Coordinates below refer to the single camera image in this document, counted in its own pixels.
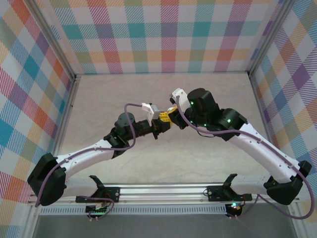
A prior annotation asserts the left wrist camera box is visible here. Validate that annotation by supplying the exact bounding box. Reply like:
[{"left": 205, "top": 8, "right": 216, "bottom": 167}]
[{"left": 141, "top": 103, "right": 161, "bottom": 123}]

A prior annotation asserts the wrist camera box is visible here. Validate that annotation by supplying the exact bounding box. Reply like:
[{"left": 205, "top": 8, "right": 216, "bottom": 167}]
[
  {"left": 169, "top": 88, "right": 188, "bottom": 107},
  {"left": 141, "top": 103, "right": 161, "bottom": 123}
]

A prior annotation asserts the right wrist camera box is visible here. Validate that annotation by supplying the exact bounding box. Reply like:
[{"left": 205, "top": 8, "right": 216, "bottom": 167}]
[{"left": 169, "top": 88, "right": 188, "bottom": 107}]

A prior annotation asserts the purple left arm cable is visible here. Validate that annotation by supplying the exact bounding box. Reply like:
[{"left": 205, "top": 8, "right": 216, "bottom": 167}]
[{"left": 35, "top": 103, "right": 145, "bottom": 221}]

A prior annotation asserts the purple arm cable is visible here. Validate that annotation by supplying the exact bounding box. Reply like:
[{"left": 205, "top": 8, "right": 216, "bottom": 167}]
[
  {"left": 35, "top": 103, "right": 145, "bottom": 221},
  {"left": 176, "top": 95, "right": 315, "bottom": 220}
]

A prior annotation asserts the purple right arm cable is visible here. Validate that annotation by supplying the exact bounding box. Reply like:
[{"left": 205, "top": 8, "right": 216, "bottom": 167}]
[{"left": 176, "top": 95, "right": 315, "bottom": 220}]

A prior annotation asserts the aluminium table edge rail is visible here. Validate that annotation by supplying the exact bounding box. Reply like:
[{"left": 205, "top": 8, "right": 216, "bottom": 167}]
[
  {"left": 247, "top": 73, "right": 285, "bottom": 184},
  {"left": 44, "top": 74, "right": 81, "bottom": 186}
]

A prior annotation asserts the wide aluminium mounting rail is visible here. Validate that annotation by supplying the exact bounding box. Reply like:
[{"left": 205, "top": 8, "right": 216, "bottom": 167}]
[{"left": 27, "top": 182, "right": 301, "bottom": 206}]

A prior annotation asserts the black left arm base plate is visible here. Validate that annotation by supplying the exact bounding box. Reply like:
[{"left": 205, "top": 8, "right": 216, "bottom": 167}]
[{"left": 75, "top": 187, "right": 121, "bottom": 203}]

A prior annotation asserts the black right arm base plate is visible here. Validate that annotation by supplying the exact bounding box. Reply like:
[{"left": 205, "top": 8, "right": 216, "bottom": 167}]
[{"left": 207, "top": 185, "right": 253, "bottom": 202}]

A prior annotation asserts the white slotted cable duct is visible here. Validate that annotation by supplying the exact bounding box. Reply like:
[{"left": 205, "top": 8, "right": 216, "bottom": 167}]
[{"left": 39, "top": 207, "right": 228, "bottom": 216}]

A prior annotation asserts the aluminium corner post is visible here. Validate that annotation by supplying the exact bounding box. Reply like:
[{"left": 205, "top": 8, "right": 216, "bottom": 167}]
[
  {"left": 247, "top": 0, "right": 295, "bottom": 76},
  {"left": 28, "top": 0, "right": 76, "bottom": 79}
]

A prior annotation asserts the aluminium frame leg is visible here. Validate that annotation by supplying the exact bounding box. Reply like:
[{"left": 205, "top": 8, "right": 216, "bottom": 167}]
[
  {"left": 24, "top": 205, "right": 42, "bottom": 238},
  {"left": 287, "top": 202, "right": 305, "bottom": 238}
]

